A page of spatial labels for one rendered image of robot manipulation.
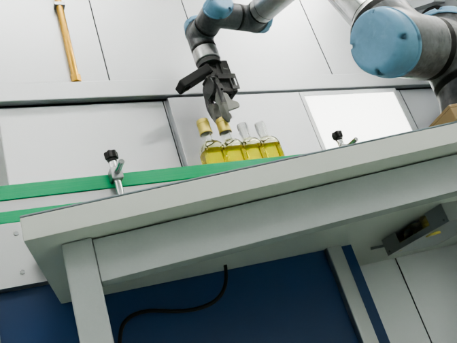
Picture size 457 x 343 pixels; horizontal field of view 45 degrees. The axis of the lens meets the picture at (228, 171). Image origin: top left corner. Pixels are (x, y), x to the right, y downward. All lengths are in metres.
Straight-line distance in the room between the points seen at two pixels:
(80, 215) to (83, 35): 1.10
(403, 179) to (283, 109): 0.96
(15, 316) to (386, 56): 0.78
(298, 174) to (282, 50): 1.27
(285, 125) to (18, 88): 0.80
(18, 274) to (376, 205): 0.63
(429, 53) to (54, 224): 0.67
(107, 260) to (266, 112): 1.10
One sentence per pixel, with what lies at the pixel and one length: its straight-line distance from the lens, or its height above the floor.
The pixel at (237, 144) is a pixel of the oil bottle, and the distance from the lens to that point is 1.46.
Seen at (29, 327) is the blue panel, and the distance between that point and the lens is 1.06.
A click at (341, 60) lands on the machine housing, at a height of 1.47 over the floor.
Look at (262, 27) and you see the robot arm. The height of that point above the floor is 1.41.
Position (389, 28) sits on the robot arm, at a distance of 0.99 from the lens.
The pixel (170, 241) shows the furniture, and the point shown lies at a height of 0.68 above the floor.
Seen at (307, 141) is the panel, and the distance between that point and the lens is 1.78.
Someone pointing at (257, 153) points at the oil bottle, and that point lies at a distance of 1.48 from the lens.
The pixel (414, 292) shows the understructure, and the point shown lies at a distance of 1.80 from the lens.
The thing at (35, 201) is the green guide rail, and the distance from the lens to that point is 1.14.
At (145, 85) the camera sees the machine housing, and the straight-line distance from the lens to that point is 1.68.
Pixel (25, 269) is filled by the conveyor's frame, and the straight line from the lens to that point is 1.07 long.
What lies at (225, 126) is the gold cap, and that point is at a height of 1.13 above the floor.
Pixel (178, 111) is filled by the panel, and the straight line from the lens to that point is 1.64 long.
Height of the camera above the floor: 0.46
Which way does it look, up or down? 22 degrees up
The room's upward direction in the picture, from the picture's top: 18 degrees counter-clockwise
